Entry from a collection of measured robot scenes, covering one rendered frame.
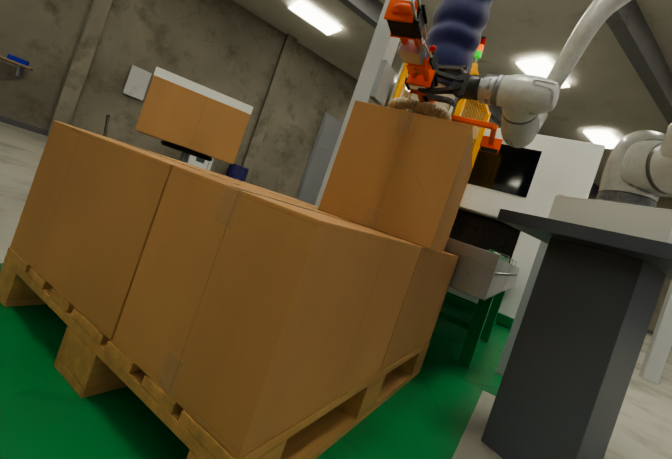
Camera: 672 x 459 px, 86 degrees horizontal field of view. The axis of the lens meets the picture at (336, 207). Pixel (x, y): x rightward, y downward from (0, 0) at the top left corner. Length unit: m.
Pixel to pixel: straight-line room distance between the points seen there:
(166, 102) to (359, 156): 1.56
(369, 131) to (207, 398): 0.90
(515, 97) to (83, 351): 1.27
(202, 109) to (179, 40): 8.08
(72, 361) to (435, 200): 1.02
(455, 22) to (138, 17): 9.37
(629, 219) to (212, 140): 2.12
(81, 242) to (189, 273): 0.40
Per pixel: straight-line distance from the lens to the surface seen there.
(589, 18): 1.43
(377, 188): 1.19
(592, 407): 1.33
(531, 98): 1.19
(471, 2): 1.65
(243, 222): 0.66
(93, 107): 10.16
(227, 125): 2.49
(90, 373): 1.01
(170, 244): 0.80
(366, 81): 3.02
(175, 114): 2.50
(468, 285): 1.74
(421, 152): 1.19
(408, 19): 0.98
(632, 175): 1.41
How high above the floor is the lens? 0.57
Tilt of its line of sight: level
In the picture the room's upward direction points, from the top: 19 degrees clockwise
